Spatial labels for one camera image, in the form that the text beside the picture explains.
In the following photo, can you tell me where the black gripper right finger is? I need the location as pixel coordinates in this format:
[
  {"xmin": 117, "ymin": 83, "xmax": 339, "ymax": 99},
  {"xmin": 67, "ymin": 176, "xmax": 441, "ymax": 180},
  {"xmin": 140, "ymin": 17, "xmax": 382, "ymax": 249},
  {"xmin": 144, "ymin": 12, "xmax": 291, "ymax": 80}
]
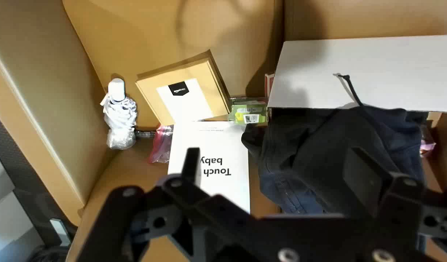
[{"xmin": 342, "ymin": 145, "xmax": 396, "ymax": 217}]

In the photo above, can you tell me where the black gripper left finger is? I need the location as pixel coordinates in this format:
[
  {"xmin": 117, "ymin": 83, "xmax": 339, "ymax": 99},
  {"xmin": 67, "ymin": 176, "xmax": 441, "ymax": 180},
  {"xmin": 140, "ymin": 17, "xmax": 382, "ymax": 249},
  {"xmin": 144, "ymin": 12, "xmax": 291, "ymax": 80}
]
[{"xmin": 181, "ymin": 145, "xmax": 203, "ymax": 183}]

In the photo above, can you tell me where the dark navy hoodie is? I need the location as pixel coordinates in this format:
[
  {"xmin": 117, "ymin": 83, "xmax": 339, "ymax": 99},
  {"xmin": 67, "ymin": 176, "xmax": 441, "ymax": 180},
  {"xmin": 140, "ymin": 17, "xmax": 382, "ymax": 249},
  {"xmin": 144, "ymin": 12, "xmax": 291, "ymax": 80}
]
[{"xmin": 242, "ymin": 71, "xmax": 428, "ymax": 215}]

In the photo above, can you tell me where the white cardboard box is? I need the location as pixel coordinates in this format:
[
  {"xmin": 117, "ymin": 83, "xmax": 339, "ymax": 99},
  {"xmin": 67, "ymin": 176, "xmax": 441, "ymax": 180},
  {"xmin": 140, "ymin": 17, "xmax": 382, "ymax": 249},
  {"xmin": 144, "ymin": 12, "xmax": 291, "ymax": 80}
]
[{"xmin": 264, "ymin": 33, "xmax": 447, "ymax": 195}]

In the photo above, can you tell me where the tan leather couch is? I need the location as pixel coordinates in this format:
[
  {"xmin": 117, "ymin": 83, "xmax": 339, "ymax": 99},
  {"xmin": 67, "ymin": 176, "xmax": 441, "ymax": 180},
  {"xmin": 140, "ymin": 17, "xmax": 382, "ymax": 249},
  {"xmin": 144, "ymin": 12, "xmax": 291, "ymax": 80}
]
[{"xmin": 0, "ymin": 0, "xmax": 447, "ymax": 262}]

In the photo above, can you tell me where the pink plastic package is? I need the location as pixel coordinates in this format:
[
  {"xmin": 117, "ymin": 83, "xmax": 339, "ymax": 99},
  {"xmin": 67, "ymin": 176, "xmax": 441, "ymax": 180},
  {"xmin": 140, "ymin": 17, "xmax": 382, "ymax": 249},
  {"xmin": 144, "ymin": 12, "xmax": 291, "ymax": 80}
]
[
  {"xmin": 149, "ymin": 124, "xmax": 175, "ymax": 166},
  {"xmin": 418, "ymin": 134, "xmax": 438, "ymax": 159}
]

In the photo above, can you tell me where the white touch me baby sign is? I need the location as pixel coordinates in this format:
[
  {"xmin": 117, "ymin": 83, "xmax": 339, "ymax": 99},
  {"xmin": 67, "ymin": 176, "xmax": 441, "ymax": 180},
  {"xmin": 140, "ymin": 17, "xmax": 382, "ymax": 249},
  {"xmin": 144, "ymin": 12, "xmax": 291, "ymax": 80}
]
[{"xmin": 166, "ymin": 121, "xmax": 254, "ymax": 214}]

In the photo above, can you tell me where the green printed package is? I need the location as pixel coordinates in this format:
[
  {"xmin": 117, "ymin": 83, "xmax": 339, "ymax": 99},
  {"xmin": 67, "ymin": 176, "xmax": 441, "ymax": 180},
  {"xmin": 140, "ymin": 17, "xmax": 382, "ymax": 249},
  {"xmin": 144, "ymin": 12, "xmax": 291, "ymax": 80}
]
[{"xmin": 229, "ymin": 96, "xmax": 271, "ymax": 128}]

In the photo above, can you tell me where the white wrapped bottle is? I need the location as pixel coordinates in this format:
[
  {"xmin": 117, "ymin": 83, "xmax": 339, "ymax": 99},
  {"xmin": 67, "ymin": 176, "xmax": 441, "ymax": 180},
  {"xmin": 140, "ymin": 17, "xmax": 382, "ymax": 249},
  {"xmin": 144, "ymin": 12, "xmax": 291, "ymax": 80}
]
[{"xmin": 99, "ymin": 77, "xmax": 140, "ymax": 151}]

